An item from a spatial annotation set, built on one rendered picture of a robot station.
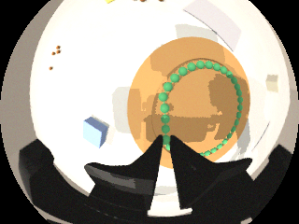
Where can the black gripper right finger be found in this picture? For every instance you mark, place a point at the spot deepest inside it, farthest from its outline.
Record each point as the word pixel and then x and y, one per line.
pixel 195 175

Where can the light blue block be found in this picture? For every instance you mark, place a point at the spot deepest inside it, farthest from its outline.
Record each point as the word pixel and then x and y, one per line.
pixel 94 132

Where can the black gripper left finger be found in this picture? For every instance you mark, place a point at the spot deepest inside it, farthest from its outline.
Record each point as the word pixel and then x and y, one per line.
pixel 139 177

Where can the orange round board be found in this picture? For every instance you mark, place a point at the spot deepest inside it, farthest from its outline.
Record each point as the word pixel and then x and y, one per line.
pixel 202 105

